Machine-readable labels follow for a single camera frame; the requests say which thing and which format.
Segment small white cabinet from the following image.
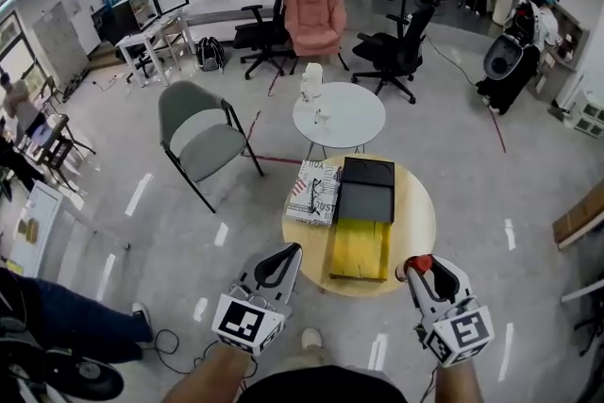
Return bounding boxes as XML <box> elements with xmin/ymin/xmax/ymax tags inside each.
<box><xmin>568</xmin><ymin>87</ymin><xmax>604</xmax><ymax>138</ymax></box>

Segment black backpack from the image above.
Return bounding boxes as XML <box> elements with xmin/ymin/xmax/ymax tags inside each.
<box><xmin>195</xmin><ymin>36</ymin><xmax>227</xmax><ymax>74</ymax></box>

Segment long cardboard box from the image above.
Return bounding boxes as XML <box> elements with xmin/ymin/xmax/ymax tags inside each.
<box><xmin>552</xmin><ymin>191</ymin><xmax>604</xmax><ymax>250</ymax></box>

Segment person's black shirt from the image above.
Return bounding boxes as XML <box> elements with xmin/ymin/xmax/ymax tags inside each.
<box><xmin>238</xmin><ymin>364</ymin><xmax>410</xmax><ymax>403</ymax></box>

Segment yellow wooden tray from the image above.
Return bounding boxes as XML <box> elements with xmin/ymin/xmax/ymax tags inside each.
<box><xmin>328</xmin><ymin>156</ymin><xmax>396</xmax><ymax>283</ymax></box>

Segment pink armchair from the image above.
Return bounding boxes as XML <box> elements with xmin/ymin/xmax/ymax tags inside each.
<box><xmin>282</xmin><ymin>0</ymin><xmax>350</xmax><ymax>75</ymax></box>

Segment grey wooden wall cabinet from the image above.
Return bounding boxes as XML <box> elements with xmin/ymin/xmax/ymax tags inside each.
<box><xmin>532</xmin><ymin>3</ymin><xmax>591</xmax><ymax>103</ymax></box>

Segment black eyeglasses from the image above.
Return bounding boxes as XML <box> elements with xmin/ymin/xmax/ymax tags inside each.
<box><xmin>305</xmin><ymin>177</ymin><xmax>325</xmax><ymax>216</ymax></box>

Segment round white table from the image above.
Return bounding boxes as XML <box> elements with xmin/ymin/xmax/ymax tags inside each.
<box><xmin>292</xmin><ymin>81</ymin><xmax>387</xmax><ymax>161</ymax></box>

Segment person's white shoe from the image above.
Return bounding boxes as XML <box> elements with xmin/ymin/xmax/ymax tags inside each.
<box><xmin>300</xmin><ymin>327</ymin><xmax>324</xmax><ymax>350</ymax></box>

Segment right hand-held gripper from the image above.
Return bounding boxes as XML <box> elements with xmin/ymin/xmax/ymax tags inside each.
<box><xmin>406</xmin><ymin>255</ymin><xmax>495</xmax><ymax>368</ymax></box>

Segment white side table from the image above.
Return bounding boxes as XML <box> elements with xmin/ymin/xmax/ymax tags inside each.
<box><xmin>8</xmin><ymin>179</ymin><xmax>131</xmax><ymax>279</ymax></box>

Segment person's right forearm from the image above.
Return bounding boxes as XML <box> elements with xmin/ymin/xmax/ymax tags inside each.
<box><xmin>433</xmin><ymin>361</ymin><xmax>485</xmax><ymax>403</ymax></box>

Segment black office chair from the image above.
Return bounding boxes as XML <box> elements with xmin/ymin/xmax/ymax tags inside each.
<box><xmin>351</xmin><ymin>4</ymin><xmax>438</xmax><ymax>106</ymax></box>
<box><xmin>234</xmin><ymin>0</ymin><xmax>297</xmax><ymax>81</ymax></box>

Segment grey padded chair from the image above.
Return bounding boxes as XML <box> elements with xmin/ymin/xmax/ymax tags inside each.
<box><xmin>158</xmin><ymin>79</ymin><xmax>265</xmax><ymax>214</ymax></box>

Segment white plastic jug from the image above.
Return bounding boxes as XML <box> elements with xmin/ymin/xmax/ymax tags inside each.
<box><xmin>304</xmin><ymin>62</ymin><xmax>325</xmax><ymax>99</ymax></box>

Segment person's left forearm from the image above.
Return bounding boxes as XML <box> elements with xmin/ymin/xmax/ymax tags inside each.
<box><xmin>159</xmin><ymin>342</ymin><xmax>259</xmax><ymax>403</ymax></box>

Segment white desk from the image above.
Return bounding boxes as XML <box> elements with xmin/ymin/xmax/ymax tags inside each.
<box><xmin>560</xmin><ymin>282</ymin><xmax>604</xmax><ymax>304</ymax></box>
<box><xmin>115</xmin><ymin>11</ymin><xmax>197</xmax><ymax>89</ymax></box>

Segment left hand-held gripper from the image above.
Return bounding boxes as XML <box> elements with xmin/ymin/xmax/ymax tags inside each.
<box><xmin>211</xmin><ymin>243</ymin><xmax>303</xmax><ymax>356</ymax></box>

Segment black swivel chair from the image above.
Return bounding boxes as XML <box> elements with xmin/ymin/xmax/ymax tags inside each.
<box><xmin>573</xmin><ymin>301</ymin><xmax>604</xmax><ymax>358</ymax></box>
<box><xmin>120</xmin><ymin>40</ymin><xmax>164</xmax><ymax>84</ymax></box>

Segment grey metal locker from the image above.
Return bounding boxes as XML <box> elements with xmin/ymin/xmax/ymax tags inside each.
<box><xmin>32</xmin><ymin>2</ymin><xmax>91</xmax><ymax>72</ymax></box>

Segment round wooden table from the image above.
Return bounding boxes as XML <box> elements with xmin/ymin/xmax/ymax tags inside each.
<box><xmin>281</xmin><ymin>154</ymin><xmax>438</xmax><ymax>298</ymax></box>

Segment printed newspaper-pattern book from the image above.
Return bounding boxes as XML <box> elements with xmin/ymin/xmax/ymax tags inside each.
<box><xmin>285</xmin><ymin>159</ymin><xmax>344</xmax><ymax>228</ymax></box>

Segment person's beige trousers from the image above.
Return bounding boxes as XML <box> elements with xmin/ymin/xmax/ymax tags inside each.
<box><xmin>277</xmin><ymin>344</ymin><xmax>334</xmax><ymax>374</ymax></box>

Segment black floor stand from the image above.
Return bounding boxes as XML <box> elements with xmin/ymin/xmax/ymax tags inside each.
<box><xmin>377</xmin><ymin>0</ymin><xmax>416</xmax><ymax>43</ymax></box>

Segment dark wooden chair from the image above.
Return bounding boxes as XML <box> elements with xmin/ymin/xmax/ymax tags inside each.
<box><xmin>35</xmin><ymin>77</ymin><xmax>96</xmax><ymax>169</ymax></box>

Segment white trash bin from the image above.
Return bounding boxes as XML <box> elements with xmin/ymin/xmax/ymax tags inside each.
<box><xmin>491</xmin><ymin>0</ymin><xmax>515</xmax><ymax>25</ymax></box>

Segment black power cable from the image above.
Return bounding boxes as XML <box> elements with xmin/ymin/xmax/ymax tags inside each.
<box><xmin>153</xmin><ymin>327</ymin><xmax>259</xmax><ymax>381</ymax></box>

